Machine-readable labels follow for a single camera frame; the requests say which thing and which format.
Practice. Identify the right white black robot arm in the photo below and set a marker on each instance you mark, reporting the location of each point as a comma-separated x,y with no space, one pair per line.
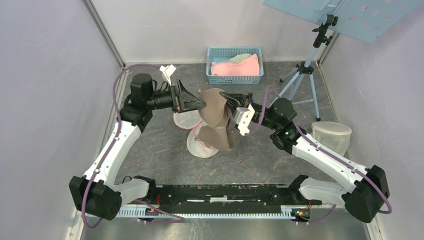
362,191

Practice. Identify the white round tub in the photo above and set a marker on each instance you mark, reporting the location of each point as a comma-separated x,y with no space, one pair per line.
333,135

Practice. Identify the light green cloth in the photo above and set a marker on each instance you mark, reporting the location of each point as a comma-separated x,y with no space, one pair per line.
239,58

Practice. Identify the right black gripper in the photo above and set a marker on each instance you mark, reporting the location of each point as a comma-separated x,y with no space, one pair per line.
232,103

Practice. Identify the beige padded bra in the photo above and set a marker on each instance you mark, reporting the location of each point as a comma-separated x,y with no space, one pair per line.
216,117

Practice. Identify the blue tripod stand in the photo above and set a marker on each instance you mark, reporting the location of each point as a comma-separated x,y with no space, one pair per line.
305,69

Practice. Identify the pink cloth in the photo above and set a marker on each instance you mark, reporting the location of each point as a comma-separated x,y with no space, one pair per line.
249,67

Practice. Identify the blue plastic basket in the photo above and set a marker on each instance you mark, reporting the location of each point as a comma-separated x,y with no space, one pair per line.
218,54

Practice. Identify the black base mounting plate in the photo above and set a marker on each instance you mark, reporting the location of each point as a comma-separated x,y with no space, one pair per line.
226,198

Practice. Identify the light blue cable rail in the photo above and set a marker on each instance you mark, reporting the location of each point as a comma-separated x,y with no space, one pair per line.
145,213

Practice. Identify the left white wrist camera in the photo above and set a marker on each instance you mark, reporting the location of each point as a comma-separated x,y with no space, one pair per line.
166,72

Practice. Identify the light blue perforated board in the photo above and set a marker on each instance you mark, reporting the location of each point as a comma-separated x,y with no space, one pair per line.
364,20

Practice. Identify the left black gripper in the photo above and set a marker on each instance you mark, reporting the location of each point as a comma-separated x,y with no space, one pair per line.
182,100

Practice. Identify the white mesh laundry bag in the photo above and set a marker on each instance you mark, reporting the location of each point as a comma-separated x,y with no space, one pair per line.
191,120

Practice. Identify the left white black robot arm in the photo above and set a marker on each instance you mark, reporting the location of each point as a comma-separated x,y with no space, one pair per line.
95,193

